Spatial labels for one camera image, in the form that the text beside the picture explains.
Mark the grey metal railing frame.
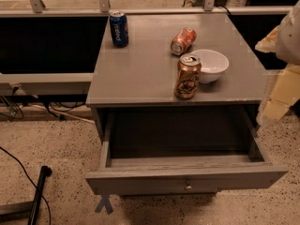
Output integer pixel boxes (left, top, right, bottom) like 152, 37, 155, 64
0, 0, 300, 96

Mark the brown root beer can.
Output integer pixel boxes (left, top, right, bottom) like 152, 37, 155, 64
174, 53, 202, 99

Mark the black metal stand leg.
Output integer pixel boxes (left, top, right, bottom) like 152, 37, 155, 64
0, 166, 52, 225

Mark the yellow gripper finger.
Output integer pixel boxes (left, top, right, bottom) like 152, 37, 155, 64
255, 26, 279, 53
256, 64, 300, 127

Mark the grey open top drawer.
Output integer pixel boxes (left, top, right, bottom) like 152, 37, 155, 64
86, 105, 288, 195

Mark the white ceramic bowl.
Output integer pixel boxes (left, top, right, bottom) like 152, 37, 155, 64
192, 49, 229, 83

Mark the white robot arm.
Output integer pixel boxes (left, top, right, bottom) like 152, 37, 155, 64
255, 6, 300, 127

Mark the black floor cable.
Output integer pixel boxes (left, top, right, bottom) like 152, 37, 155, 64
0, 145, 53, 225

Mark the bundle of cables under rail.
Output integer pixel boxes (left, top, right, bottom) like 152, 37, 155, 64
0, 84, 95, 125

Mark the orange soda can lying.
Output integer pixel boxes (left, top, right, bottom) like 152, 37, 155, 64
171, 27, 197, 55

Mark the blue pepsi can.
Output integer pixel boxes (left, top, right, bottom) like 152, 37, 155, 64
109, 11, 128, 47

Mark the grey wooden cabinet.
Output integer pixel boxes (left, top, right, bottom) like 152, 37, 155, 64
87, 14, 277, 144

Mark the small metal drawer knob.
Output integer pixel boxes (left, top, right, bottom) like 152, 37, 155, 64
185, 181, 192, 191

